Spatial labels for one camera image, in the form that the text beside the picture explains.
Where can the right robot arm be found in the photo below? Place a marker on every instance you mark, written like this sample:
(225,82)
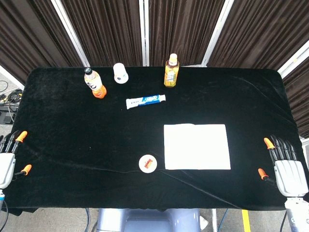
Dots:
(296,213)

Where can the orange drink bottle black cap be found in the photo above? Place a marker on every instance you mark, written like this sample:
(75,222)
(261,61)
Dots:
(94,83)

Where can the black velvet tablecloth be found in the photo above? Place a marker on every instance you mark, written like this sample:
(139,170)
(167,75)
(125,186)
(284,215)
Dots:
(120,135)

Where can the white paper cup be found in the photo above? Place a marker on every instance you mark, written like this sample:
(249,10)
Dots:
(120,73)

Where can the round white lid red label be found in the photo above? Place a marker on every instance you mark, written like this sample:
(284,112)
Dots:
(148,164)

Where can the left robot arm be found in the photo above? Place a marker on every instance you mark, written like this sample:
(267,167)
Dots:
(1,198)

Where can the yellow tea bottle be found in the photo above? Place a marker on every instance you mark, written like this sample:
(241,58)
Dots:
(171,71)

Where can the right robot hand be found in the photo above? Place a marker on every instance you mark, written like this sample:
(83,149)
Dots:
(289,176)

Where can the brown curtain partition screen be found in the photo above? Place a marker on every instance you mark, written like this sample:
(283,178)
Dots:
(154,31)

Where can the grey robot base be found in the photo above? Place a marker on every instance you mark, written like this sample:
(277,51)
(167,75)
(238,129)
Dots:
(148,220)

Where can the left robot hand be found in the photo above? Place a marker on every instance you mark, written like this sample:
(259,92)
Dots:
(6,166)

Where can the yellow floor tape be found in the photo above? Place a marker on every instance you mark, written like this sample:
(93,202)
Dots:
(246,220)

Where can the blue white toothpaste tube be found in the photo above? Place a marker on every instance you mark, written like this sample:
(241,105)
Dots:
(144,100)

